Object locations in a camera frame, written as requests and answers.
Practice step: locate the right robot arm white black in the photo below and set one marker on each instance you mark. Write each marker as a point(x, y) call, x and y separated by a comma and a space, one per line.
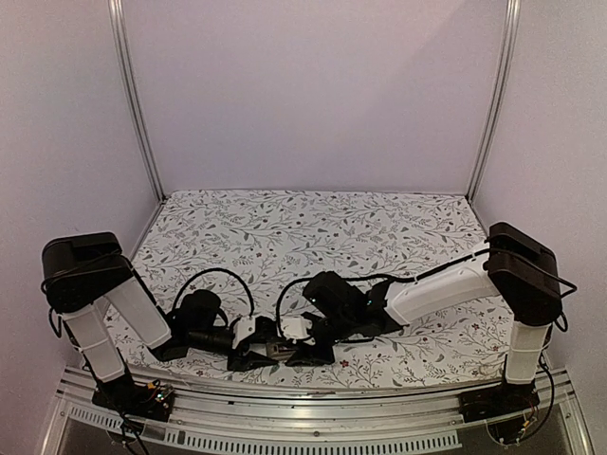
point(508, 264)

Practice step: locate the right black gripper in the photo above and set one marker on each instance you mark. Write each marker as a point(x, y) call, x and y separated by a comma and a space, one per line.
point(305, 357)

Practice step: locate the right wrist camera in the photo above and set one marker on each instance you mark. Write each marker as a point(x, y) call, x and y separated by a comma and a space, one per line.
point(297, 330)

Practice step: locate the white grey remote control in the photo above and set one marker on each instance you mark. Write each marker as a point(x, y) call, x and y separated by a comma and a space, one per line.
point(279, 351)

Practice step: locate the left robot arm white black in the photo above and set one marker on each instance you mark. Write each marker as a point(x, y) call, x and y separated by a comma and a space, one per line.
point(86, 274)

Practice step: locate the right aluminium frame post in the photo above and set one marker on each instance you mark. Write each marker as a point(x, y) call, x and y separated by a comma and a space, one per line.
point(498, 95)

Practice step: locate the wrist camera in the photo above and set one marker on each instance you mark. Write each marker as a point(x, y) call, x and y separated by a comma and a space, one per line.
point(297, 330)
point(265, 328)

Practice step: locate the aluminium frame post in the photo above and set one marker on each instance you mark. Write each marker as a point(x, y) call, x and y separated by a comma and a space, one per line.
point(128, 77)
point(498, 95)

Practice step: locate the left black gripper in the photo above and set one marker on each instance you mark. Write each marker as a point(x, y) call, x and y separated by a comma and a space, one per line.
point(252, 359)

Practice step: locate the floral patterned table mat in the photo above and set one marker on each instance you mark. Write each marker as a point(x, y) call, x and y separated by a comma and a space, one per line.
point(252, 248)

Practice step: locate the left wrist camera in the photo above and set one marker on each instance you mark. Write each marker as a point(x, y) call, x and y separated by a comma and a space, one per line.
point(265, 328)

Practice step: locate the left aluminium frame post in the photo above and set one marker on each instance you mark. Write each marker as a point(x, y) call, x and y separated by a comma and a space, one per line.
point(128, 77)

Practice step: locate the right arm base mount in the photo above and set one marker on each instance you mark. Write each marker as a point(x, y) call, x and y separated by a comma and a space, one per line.
point(498, 400)

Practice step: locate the aluminium front rail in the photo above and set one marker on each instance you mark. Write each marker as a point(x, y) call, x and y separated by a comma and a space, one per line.
point(212, 416)

